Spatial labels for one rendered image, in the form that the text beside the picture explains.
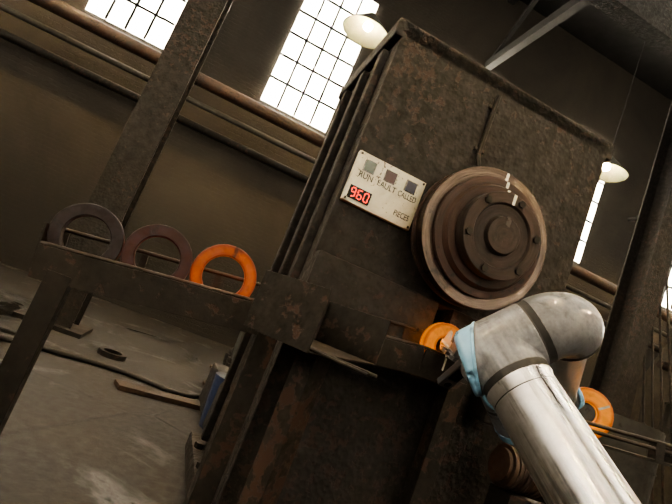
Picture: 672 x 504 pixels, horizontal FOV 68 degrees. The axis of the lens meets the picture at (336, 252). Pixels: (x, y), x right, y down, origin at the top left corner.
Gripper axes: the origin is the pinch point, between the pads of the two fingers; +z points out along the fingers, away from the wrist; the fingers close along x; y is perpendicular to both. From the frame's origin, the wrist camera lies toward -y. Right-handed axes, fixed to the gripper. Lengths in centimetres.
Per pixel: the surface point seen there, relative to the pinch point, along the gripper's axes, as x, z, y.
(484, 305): -7.2, 1.5, 16.3
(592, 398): -43.4, -17.8, 6.2
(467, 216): 13.5, 0.0, 39.0
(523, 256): -9.8, -0.5, 35.8
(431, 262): 15.5, 3.2, 21.5
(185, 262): 83, -4, -6
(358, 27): 8, 533, 213
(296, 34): 73, 697, 200
